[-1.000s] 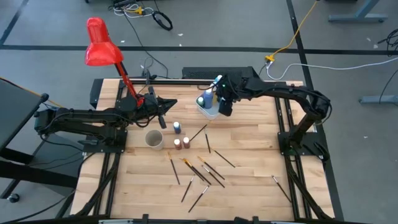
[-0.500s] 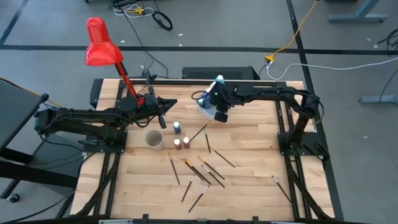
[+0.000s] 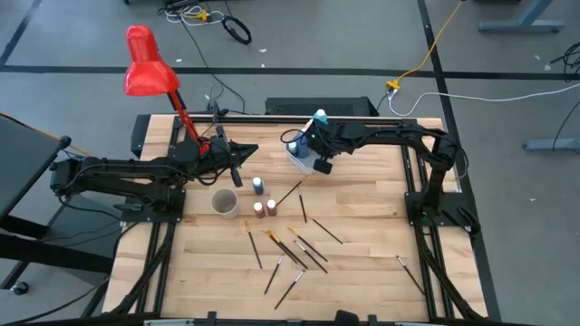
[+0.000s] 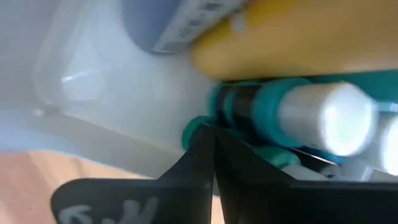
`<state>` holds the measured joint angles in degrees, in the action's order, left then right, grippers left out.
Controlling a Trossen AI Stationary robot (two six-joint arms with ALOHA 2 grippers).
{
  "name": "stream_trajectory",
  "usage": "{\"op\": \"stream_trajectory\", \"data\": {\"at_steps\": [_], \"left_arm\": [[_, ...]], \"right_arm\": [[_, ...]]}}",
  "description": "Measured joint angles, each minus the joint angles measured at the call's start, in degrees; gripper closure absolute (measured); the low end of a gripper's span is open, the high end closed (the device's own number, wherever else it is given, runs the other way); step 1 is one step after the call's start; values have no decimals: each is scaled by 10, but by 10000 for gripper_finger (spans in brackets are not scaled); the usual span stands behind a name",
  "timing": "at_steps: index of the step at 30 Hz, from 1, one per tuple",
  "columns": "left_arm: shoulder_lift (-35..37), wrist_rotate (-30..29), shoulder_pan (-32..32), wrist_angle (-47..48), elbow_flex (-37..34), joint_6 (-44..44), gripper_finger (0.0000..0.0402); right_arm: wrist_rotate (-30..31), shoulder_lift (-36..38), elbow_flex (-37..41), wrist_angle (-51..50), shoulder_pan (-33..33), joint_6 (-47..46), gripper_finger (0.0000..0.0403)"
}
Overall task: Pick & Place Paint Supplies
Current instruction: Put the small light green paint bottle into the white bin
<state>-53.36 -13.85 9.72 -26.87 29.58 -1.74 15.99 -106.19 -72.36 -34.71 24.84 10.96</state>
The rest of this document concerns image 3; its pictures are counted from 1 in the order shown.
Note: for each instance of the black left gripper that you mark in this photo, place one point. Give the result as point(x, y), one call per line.
point(215, 156)

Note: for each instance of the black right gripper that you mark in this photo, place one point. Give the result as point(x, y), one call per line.
point(328, 140)

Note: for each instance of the large teal paint bottle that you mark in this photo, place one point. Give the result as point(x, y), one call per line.
point(321, 117)

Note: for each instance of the large blue paint bottle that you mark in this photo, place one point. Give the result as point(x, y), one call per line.
point(302, 145)

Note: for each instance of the small dark blue paint bottle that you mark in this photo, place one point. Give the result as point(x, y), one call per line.
point(258, 185)

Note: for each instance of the small green paint bottle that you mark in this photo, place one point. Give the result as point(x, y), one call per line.
point(292, 147)

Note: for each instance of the small red paint bottle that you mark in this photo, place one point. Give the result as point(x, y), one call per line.
point(258, 209)
point(272, 207)

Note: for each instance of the thin black paintbrush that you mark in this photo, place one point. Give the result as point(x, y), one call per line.
point(302, 206)
point(290, 192)

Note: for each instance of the black paintbrush gold ferrule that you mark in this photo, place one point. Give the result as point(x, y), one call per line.
point(326, 231)

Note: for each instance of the black paintbrush orange bristles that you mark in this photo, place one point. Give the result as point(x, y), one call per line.
point(285, 252)
point(310, 246)
point(254, 246)

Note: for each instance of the black paintbrush silver ferrule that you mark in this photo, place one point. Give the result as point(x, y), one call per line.
point(273, 276)
point(410, 274)
point(289, 290)
point(312, 259)

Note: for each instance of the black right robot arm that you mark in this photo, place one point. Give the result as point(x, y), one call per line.
point(399, 133)

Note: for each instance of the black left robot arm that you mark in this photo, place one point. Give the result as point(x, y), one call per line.
point(113, 169)

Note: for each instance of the white storage bin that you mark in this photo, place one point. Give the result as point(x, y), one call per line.
point(308, 166)

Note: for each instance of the black computer case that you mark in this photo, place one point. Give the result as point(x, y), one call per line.
point(317, 106)

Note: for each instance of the white cup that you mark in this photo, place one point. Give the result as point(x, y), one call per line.
point(225, 201)

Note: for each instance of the black table clamp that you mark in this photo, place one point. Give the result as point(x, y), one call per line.
point(214, 110)

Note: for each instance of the red desk lamp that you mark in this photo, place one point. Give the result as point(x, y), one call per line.
point(149, 68)

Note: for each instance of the black side cart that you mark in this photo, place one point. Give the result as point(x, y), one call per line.
point(22, 158)

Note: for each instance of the grey desk leg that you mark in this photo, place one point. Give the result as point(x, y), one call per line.
point(521, 26)
point(553, 145)

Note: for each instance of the black caster wheel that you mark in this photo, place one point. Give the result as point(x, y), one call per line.
point(19, 288)

